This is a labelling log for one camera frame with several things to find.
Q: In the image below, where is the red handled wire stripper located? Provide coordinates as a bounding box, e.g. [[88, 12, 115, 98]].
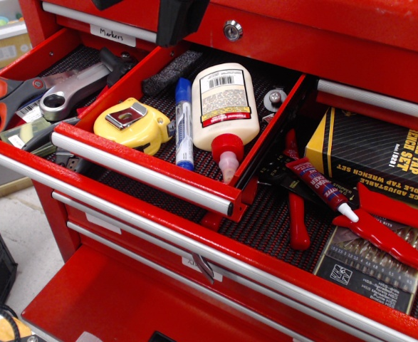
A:
[[260, 130, 418, 270]]

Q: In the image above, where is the red tool chest cabinet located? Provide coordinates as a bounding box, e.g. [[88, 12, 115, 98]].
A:
[[18, 0, 418, 342]]

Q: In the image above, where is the red bottom open drawer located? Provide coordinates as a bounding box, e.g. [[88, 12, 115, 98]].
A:
[[22, 247, 292, 341]]

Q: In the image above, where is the blue white marker pen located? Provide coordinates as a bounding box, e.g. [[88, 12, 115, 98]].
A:
[[175, 78, 194, 171]]

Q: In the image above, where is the yellow tape measure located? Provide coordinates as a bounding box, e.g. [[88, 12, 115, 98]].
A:
[[93, 98, 175, 155]]

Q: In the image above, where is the silver round blade cutter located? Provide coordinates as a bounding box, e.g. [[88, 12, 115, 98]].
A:
[[262, 88, 288, 123]]

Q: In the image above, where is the small red open drawer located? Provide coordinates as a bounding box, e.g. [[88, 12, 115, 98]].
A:
[[51, 42, 305, 222]]

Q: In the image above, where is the white wood glue bottle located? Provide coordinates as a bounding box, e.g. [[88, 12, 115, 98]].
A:
[[192, 63, 260, 184]]

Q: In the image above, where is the silver utility knife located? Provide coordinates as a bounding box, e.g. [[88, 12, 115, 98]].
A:
[[39, 63, 110, 121]]

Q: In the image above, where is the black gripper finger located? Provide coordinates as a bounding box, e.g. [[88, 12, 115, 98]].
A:
[[156, 0, 209, 47]]

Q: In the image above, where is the white markers label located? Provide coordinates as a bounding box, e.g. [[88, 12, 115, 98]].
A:
[[90, 24, 136, 47]]

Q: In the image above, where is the silver cabinet lock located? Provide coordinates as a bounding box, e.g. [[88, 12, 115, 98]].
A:
[[223, 20, 244, 41]]

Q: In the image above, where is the red threadlocker glue tube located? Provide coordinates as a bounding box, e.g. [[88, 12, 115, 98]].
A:
[[286, 157, 359, 222]]

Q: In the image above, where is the drill bit set case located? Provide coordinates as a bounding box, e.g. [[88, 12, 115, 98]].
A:
[[314, 226, 418, 314]]

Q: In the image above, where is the large red open drawer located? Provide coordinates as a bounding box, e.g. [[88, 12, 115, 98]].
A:
[[0, 27, 418, 342]]

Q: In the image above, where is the black yellow tap wrench box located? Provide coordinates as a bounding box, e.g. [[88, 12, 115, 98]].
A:
[[305, 107, 418, 205]]

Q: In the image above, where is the black cable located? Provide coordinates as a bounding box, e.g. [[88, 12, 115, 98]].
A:
[[0, 302, 21, 342]]

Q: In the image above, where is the green packaged item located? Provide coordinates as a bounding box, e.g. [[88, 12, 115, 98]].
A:
[[0, 117, 51, 148]]

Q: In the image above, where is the black foam block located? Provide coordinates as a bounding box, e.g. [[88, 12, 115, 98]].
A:
[[142, 50, 203, 96]]

